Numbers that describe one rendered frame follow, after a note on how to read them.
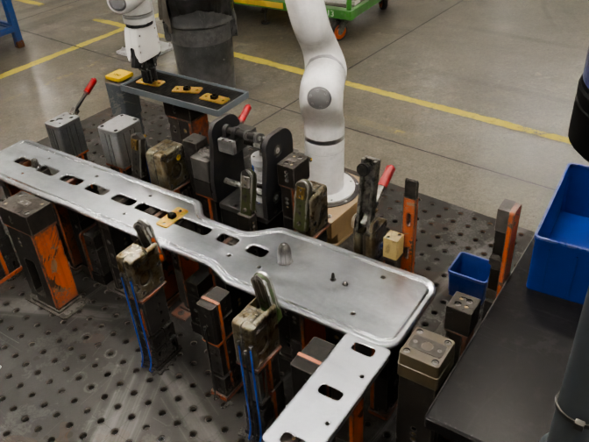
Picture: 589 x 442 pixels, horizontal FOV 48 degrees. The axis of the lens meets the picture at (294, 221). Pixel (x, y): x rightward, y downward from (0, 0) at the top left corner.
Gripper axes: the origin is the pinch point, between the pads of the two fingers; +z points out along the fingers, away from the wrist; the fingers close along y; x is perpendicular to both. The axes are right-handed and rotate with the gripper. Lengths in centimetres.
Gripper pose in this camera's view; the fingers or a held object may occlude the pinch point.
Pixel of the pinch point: (149, 74)
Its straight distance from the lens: 201.5
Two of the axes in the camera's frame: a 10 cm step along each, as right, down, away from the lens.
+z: 0.6, 8.1, 5.8
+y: -4.6, 5.4, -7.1
